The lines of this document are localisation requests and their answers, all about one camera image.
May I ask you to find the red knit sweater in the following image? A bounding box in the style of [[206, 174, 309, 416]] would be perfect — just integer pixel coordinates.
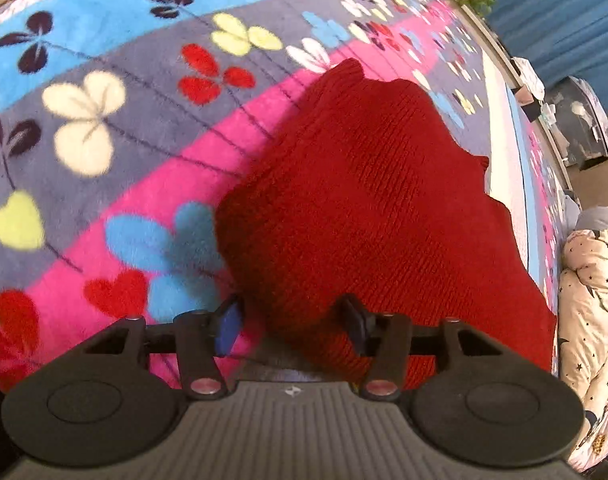
[[215, 58, 555, 382]]

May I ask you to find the cream patterned duvet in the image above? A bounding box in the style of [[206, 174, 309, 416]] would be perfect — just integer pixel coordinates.
[[558, 230, 608, 472]]

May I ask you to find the white clothes pile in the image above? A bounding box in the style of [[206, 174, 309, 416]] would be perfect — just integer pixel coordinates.
[[511, 56, 546, 101]]

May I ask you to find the colourful floral bed blanket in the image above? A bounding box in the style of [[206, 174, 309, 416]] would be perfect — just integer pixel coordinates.
[[0, 0, 564, 390]]

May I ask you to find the blue curtain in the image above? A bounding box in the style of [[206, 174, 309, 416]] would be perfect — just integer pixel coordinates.
[[487, 0, 608, 110]]

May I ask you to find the clear plastic storage bin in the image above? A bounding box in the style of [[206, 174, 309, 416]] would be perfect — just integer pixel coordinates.
[[544, 76, 608, 170]]

